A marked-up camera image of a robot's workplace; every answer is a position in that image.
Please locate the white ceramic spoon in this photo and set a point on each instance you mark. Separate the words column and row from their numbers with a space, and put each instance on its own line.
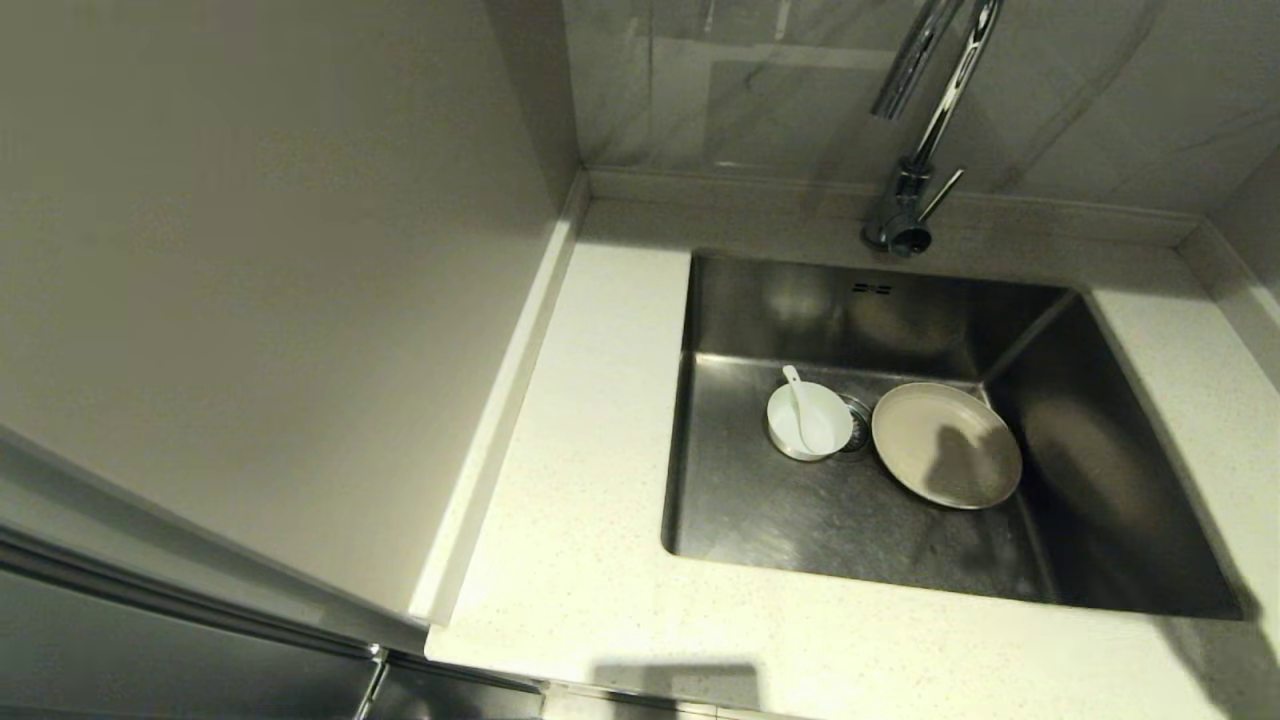
column 800, row 415

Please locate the small white bowl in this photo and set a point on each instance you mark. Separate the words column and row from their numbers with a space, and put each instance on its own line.
column 832, row 420

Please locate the white round plate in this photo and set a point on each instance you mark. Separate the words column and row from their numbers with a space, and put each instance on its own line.
column 930, row 440

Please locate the chrome gooseneck faucet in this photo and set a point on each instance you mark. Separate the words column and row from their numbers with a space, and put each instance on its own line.
column 908, row 205

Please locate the stainless steel sink basin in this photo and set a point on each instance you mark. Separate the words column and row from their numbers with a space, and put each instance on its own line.
column 800, row 530

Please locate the round metal drain strainer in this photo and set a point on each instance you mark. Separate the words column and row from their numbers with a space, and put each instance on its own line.
column 860, row 432

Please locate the grey base cabinet front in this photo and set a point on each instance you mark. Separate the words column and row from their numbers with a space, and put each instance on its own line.
column 450, row 700

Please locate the tall grey metal appliance front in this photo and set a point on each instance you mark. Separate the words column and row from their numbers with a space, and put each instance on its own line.
column 150, row 640

